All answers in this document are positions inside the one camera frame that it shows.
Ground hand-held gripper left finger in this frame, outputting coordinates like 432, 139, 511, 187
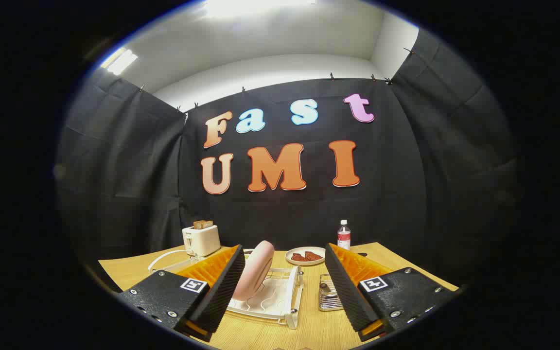
117, 245, 246, 342

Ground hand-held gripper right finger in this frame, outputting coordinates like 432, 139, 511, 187
325, 242, 466, 342

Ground metal wire basket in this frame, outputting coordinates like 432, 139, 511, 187
318, 273, 346, 312

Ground pink plate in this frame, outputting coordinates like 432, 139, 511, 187
231, 240, 276, 302

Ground white wire dish rack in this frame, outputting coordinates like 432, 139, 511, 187
147, 248, 305, 330

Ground beige plate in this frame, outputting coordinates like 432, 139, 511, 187
285, 246, 327, 266

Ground white toaster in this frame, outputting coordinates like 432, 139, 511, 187
182, 225, 221, 257

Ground clear bottle with red label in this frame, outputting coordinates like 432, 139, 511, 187
337, 220, 351, 250

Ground black backdrop cloth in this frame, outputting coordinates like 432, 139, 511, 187
55, 29, 519, 292

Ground ceiling light panel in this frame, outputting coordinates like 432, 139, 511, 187
100, 46, 139, 76

